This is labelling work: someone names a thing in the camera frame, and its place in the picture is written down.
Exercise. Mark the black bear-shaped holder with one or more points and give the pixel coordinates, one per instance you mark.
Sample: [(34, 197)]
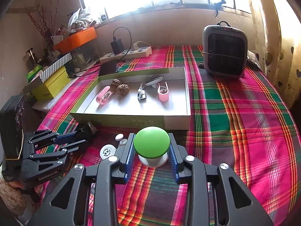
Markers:
[(152, 82)]

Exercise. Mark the red flower branches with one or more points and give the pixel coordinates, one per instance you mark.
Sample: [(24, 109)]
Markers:
[(41, 26)]

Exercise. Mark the white plastic bag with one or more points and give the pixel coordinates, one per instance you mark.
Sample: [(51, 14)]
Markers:
[(77, 16)]

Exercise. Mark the heart-patterned curtain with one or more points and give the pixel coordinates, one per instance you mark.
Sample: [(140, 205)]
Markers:
[(275, 40)]

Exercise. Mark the yellow box with striped lid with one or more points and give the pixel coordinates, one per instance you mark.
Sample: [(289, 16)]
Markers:
[(51, 80)]

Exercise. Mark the small pink clip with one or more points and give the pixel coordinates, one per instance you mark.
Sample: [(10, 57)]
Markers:
[(104, 96)]

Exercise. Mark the orange storage box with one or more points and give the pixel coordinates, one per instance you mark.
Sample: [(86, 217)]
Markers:
[(75, 38)]

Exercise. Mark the green packet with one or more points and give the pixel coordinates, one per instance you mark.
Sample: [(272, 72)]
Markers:
[(34, 73)]

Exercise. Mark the black cylinder with clip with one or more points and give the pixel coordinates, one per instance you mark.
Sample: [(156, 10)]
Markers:
[(87, 130)]

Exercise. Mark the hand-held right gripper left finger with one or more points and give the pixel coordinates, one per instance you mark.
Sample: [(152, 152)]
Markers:
[(129, 160)]

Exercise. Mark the green mushroom-shaped button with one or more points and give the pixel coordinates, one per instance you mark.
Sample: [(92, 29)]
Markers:
[(151, 143)]

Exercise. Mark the dark phone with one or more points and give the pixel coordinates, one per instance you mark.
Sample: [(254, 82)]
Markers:
[(108, 68)]

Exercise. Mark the white power strip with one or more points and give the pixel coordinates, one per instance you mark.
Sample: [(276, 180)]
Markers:
[(127, 54)]

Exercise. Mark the brown walnut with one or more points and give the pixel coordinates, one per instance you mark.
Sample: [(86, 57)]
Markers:
[(123, 90), (115, 83)]

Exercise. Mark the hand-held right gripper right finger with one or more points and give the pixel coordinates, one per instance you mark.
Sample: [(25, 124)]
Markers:
[(172, 162)]

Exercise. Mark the person's left forearm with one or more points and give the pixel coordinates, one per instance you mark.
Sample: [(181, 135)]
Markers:
[(14, 197)]

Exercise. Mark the green and white cardboard box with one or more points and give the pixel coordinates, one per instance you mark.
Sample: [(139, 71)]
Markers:
[(141, 108)]

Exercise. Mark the grey space heater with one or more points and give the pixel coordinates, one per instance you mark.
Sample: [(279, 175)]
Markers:
[(224, 51)]

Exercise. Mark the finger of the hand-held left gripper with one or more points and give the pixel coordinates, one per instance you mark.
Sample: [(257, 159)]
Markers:
[(67, 137), (75, 146)]

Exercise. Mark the plaid tablecloth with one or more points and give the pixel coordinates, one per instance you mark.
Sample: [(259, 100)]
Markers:
[(235, 127)]

